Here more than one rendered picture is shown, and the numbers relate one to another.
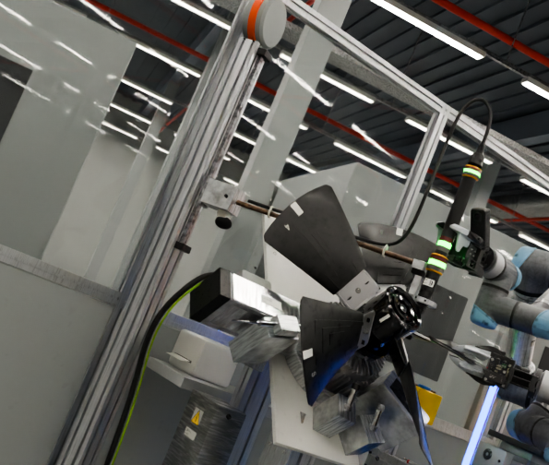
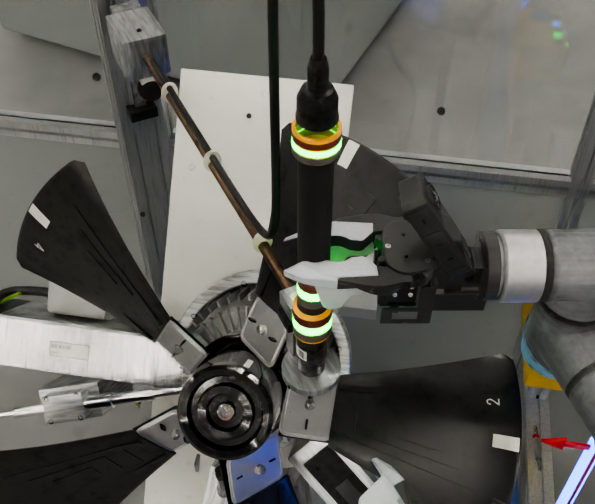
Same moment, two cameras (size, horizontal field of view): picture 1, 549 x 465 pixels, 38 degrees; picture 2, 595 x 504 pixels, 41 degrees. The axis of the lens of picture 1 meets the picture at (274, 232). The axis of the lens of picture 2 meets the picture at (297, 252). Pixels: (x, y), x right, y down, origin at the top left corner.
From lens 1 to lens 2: 1.97 m
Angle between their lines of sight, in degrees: 65
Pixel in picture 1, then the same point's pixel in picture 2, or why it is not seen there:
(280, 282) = (193, 228)
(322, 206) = (72, 209)
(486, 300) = (534, 329)
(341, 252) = (125, 292)
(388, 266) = (287, 262)
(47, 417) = not seen: hidden behind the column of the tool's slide
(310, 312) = not seen: outside the picture
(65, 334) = (117, 188)
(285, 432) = (162, 488)
